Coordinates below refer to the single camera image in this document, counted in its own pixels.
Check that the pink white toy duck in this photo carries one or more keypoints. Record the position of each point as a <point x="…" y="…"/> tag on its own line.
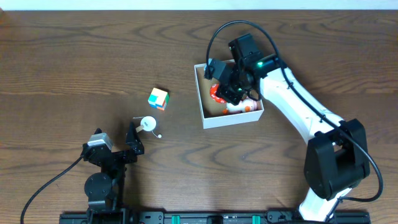
<point x="247" y="105"/>

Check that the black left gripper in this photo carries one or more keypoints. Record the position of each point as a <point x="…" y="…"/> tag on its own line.
<point x="116" y="156"/>

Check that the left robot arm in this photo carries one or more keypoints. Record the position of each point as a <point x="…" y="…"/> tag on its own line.
<point x="105" y="189"/>

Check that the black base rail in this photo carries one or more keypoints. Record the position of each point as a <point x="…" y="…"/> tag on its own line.
<point x="214" y="217"/>

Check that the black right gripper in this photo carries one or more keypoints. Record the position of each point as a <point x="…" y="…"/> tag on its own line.
<point x="224" y="91"/>

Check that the white rattle drum toy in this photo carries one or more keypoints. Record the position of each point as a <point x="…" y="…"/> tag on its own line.
<point x="148" y="124"/>

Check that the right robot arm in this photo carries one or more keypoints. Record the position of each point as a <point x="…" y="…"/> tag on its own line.
<point x="337" y="158"/>

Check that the red lettered ball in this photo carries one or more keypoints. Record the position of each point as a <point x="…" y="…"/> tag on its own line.
<point x="213" y="91"/>

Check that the multicoloured puzzle cube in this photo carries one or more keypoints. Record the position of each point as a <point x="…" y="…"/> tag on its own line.
<point x="158" y="99"/>

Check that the white cardboard box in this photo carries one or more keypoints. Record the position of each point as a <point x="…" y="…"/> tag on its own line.
<point x="216" y="113"/>

